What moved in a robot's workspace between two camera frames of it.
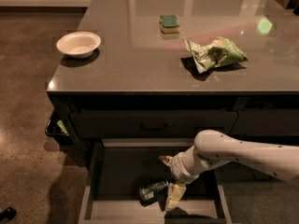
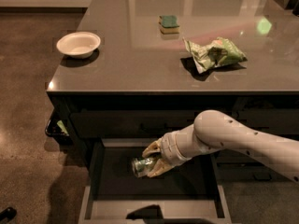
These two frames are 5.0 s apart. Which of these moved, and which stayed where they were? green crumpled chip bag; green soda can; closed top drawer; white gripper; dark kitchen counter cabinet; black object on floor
Moved: white gripper; green soda can
Stayed: black object on floor; dark kitchen counter cabinet; green crumpled chip bag; closed top drawer
